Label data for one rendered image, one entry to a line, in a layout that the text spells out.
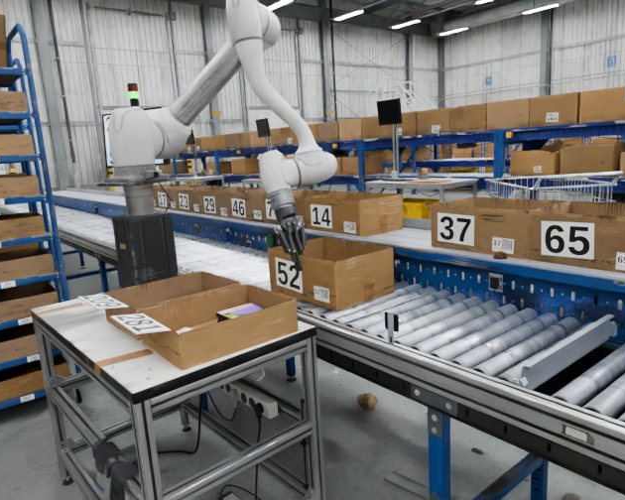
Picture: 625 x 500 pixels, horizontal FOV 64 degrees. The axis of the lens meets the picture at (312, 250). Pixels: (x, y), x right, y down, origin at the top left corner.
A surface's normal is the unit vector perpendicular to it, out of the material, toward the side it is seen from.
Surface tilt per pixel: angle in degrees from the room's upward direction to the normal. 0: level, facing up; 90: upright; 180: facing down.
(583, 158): 88
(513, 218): 90
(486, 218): 90
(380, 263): 90
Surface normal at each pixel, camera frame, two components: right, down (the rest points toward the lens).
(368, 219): 0.62, 0.13
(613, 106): -0.76, 0.18
